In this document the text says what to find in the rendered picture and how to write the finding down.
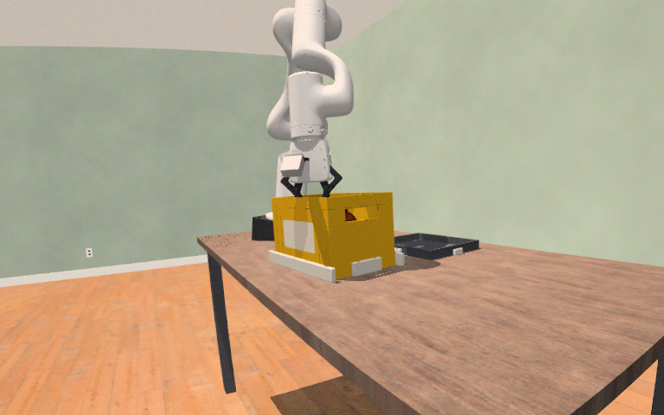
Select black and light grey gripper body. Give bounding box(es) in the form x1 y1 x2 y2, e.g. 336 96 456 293
290 138 333 183

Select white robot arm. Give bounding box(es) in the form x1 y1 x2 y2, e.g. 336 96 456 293
267 0 354 197

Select yellow wooden crate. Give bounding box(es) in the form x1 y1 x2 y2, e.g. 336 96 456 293
271 192 395 279

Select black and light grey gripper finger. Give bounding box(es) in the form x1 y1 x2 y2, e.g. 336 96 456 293
320 166 342 197
281 177 303 198

